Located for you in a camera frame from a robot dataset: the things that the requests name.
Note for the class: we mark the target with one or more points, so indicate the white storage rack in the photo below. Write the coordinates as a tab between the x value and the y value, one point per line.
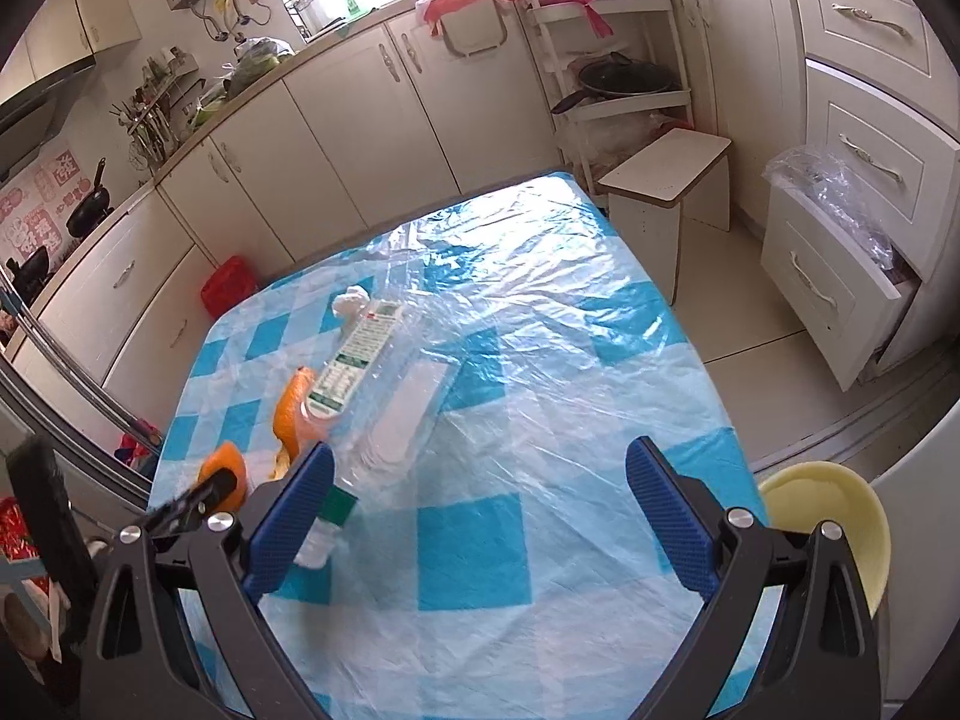
673	52

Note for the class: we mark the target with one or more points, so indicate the kitchen utensil rack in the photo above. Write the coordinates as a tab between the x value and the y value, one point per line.
154	120

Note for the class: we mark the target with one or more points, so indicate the blue checkered tablecloth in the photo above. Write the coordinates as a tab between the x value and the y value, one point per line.
465	540

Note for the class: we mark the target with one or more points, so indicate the yellow bowl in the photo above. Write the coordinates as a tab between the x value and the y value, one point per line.
817	495

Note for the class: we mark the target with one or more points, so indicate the cream wall cabinet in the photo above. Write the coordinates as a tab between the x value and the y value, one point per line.
82	30

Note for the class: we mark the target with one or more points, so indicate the clear plastic table sheet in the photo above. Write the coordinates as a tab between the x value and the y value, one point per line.
540	300

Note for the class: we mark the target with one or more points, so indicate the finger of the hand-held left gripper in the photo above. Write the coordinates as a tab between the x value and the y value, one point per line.
199	499

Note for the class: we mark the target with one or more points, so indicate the cream drawer cabinet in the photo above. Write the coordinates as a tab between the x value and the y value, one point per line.
870	142

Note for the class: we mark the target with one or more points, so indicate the orange peel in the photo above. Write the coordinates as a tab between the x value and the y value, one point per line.
289	412
225	460

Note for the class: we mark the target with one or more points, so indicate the white wooden stool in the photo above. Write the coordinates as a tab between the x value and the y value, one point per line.
660	165

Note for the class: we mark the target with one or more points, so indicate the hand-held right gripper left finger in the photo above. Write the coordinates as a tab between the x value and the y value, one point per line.
292	525

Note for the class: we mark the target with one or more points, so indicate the black frying pan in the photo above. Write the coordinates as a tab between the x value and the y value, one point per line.
622	79

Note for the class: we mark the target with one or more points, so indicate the clear plastic bottle green label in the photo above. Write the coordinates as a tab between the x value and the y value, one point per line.
352	360

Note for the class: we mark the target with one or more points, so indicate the crumpled white tissue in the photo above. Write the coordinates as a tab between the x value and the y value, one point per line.
351	304

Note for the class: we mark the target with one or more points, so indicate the cream kitchen cabinet run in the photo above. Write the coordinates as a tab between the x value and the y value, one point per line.
337	112

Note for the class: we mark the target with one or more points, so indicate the pink wall stickers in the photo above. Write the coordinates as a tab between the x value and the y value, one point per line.
37	202

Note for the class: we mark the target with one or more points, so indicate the clear plastic bag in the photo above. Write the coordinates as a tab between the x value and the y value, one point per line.
832	195

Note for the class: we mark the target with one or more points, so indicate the white hanging frame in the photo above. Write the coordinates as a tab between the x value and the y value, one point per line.
473	52

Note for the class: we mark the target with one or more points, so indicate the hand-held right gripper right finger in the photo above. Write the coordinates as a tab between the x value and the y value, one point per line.
667	517

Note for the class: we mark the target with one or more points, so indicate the trash bin with red liner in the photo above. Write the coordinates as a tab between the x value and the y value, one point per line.
229	289

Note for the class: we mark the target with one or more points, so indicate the black wok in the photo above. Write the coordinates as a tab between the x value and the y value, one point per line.
90	210

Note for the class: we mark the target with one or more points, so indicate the range hood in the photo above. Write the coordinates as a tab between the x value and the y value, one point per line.
30	112

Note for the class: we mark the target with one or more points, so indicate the green vegetable bag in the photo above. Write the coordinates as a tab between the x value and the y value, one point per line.
251	60

